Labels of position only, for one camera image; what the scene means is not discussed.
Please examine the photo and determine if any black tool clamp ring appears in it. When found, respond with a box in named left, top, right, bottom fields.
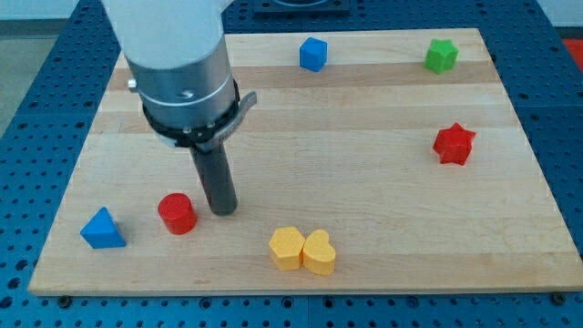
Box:
left=142, top=91, right=258, bottom=152

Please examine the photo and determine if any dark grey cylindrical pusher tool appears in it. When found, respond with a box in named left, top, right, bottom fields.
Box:
left=190, top=145, right=238, bottom=216

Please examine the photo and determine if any yellow hexagon block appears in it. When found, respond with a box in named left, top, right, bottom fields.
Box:
left=268, top=226, right=305, bottom=271

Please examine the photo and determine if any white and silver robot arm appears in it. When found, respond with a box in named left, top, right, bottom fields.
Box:
left=102, top=0, right=257, bottom=216

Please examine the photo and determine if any light wooden board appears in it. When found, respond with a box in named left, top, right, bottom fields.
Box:
left=29, top=28, right=582, bottom=296

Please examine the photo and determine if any red cylinder block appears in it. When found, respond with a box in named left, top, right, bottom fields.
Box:
left=158, top=193, right=198, bottom=235

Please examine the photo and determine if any blue triangle block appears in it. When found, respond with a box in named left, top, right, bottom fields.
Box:
left=80, top=207, right=127, bottom=249

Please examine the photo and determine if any blue cube block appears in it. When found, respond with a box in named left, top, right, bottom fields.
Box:
left=299, top=37, right=328, bottom=72

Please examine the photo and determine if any yellow heart block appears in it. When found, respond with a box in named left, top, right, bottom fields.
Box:
left=303, top=229, right=336, bottom=275

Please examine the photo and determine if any red star block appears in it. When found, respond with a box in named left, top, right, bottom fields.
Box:
left=433, top=122, right=476, bottom=166

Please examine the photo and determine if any green star block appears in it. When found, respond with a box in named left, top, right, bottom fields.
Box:
left=424, top=38, right=459, bottom=74

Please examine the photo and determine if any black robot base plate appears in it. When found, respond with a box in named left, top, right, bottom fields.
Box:
left=250, top=0, right=351, bottom=15

